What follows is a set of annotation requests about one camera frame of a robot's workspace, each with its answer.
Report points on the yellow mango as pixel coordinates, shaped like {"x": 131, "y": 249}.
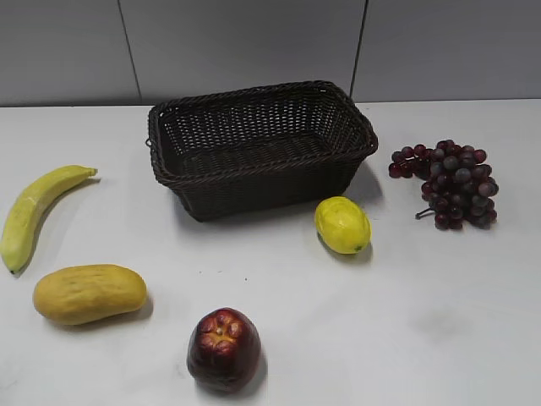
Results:
{"x": 78, "y": 295}

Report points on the dark red apple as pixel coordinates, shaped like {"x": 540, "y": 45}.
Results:
{"x": 224, "y": 351}

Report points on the yellow lemon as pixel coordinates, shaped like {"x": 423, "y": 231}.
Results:
{"x": 342, "y": 225}

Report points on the black wicker basket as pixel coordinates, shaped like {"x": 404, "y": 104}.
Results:
{"x": 258, "y": 148}

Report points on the purple grape bunch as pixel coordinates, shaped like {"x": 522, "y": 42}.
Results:
{"x": 457, "y": 186}

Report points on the yellow banana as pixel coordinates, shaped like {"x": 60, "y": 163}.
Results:
{"x": 25, "y": 215}

